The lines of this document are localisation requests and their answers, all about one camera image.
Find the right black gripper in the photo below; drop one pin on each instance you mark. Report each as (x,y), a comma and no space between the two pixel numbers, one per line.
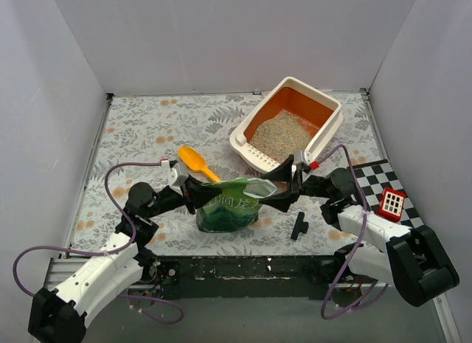
(296,183)

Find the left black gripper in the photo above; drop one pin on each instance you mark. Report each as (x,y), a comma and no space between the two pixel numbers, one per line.
(188,195)

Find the yellow plastic scoop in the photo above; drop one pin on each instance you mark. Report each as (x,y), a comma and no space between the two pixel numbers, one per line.
(196,162)

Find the black bag clip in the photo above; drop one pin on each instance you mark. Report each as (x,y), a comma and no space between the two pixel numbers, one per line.
(300,226)

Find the green litter bag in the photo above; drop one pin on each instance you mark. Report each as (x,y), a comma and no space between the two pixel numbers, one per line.
(237,205)

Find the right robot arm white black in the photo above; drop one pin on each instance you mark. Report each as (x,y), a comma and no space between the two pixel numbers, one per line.
(411,259)

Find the cat litter granules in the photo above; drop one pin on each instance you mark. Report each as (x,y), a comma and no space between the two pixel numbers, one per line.
(283,135)

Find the white orange litter box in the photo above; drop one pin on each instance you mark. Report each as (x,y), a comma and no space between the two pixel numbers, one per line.
(294,96)

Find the floral table mat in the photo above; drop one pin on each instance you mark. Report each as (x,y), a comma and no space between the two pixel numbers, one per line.
(140,131)

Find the checkerboard calibration board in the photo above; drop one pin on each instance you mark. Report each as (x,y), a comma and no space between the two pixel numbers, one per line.
(374,177)

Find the red white small block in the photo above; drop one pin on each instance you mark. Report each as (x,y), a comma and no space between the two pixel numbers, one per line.
(391,205)

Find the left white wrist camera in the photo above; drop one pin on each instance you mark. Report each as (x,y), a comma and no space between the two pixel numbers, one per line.
(176,174)

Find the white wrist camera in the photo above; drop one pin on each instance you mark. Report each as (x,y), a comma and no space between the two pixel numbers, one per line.
(304,158)
(176,174)

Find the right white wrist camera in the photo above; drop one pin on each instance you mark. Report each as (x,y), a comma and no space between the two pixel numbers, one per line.
(304,158)

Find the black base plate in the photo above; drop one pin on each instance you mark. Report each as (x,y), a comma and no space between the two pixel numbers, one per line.
(195,277)

